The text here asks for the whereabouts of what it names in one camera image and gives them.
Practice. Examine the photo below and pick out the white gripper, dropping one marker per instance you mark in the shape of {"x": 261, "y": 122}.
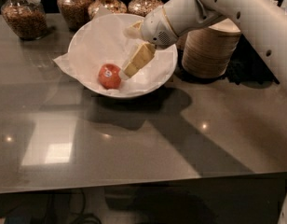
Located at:
{"x": 156, "y": 28}

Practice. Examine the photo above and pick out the red apple with sticker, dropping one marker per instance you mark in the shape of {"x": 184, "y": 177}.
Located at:
{"x": 108, "y": 76}

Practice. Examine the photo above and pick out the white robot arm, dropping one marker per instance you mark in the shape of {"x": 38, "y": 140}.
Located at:
{"x": 241, "y": 132}

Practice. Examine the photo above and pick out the white bowl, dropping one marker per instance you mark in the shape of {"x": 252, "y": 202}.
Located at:
{"x": 84, "y": 38}

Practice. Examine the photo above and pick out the glass cereal jar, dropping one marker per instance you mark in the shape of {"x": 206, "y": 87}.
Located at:
{"x": 74, "y": 12}
{"x": 143, "y": 7}
{"x": 114, "y": 6}
{"x": 26, "y": 18}

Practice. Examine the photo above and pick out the front stack paper bowls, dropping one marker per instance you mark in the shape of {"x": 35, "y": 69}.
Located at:
{"x": 207, "y": 52}

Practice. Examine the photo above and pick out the leftmost glass cereal jar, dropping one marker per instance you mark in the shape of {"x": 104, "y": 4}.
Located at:
{"x": 26, "y": 18}

